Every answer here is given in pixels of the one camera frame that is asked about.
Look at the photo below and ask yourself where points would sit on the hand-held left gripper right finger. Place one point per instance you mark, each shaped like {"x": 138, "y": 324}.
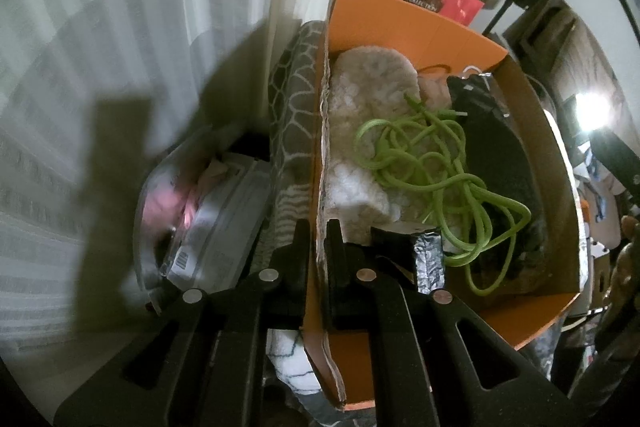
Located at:
{"x": 334, "y": 267}

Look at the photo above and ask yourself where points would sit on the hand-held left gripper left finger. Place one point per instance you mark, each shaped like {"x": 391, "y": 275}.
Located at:
{"x": 300, "y": 254}

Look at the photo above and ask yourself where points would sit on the silver foil packet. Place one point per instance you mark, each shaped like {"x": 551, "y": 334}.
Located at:
{"x": 427, "y": 257}

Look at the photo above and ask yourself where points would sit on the fluffy beige mitten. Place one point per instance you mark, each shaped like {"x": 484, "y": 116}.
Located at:
{"x": 360, "y": 107}

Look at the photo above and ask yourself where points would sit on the black snack packet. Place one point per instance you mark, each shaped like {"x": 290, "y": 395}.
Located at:
{"x": 500, "y": 157}

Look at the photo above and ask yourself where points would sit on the orange cardboard box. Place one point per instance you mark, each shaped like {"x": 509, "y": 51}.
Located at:
{"x": 400, "y": 27}

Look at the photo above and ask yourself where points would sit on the clear plastic packet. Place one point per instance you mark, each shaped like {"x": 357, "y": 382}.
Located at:
{"x": 215, "y": 217}

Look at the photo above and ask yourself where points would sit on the white curtain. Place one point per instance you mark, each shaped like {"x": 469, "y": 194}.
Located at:
{"x": 125, "y": 7}

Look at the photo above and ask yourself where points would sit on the bright lamp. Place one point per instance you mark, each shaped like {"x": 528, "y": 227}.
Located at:
{"x": 595, "y": 112}

